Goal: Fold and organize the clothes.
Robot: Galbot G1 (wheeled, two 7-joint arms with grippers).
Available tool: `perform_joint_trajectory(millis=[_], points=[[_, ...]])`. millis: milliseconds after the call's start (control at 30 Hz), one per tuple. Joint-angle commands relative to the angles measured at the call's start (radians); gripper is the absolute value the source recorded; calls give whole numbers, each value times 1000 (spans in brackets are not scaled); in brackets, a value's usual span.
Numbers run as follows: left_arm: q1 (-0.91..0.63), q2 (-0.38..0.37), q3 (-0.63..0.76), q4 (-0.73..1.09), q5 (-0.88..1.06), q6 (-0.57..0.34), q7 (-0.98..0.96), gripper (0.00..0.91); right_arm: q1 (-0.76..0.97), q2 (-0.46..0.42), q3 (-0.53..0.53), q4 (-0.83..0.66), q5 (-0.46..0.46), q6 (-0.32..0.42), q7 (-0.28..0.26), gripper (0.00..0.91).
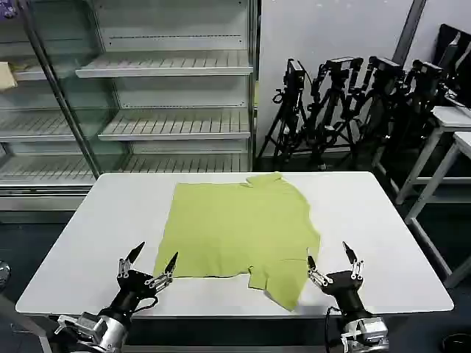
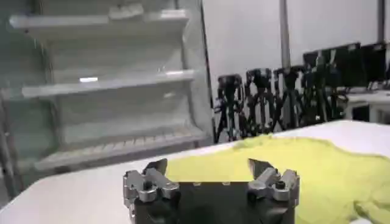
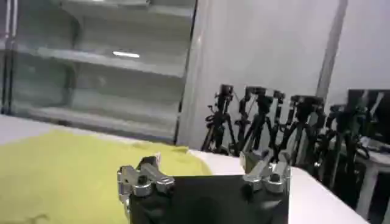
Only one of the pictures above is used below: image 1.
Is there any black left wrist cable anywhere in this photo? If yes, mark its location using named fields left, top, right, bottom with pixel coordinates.
left=132, top=295, right=160, bottom=314

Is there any grey round floor object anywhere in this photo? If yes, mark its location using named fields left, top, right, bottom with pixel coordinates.
left=0, top=259, right=12, bottom=292

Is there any green printed t-shirt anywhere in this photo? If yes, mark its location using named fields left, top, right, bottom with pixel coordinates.
left=152, top=171, right=322, bottom=313

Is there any black camera tripod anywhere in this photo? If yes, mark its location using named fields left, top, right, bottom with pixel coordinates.
left=399, top=58, right=452, bottom=163
left=304, top=56, right=366, bottom=171
left=362, top=54, right=408, bottom=174
left=256, top=57, right=314, bottom=165

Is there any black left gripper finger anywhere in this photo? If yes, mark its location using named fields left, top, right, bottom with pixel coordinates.
left=117, top=241, right=146, bottom=277
left=145, top=252, right=179, bottom=290

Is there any black round floor object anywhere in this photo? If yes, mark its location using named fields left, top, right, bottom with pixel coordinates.
left=440, top=332, right=471, bottom=353

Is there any large white side table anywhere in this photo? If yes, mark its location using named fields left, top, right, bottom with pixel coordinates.
left=403, top=131, right=471, bottom=290

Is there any metal display shelf rack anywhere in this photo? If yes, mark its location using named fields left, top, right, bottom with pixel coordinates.
left=0, top=0, right=261, bottom=224

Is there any grey wall trunking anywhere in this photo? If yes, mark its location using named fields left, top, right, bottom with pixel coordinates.
left=391, top=0, right=428, bottom=64

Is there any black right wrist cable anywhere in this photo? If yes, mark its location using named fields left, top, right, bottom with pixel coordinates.
left=322, top=306, right=345, bottom=353

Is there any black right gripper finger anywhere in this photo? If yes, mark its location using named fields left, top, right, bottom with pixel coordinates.
left=307, top=256, right=334, bottom=287
left=342, top=241, right=365, bottom=277

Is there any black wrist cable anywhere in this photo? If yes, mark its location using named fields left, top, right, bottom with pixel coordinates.
left=322, top=306, right=345, bottom=353
left=132, top=295, right=160, bottom=314

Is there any small white side table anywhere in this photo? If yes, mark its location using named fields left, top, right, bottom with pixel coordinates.
left=371, top=105, right=471, bottom=207

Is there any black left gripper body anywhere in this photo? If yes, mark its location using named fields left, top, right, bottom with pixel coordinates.
left=110, top=269, right=160, bottom=315

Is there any black monitor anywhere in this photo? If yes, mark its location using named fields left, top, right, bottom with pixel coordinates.
left=433, top=23, right=471, bottom=108

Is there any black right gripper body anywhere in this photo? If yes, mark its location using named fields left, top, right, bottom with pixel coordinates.
left=320, top=270, right=372, bottom=320

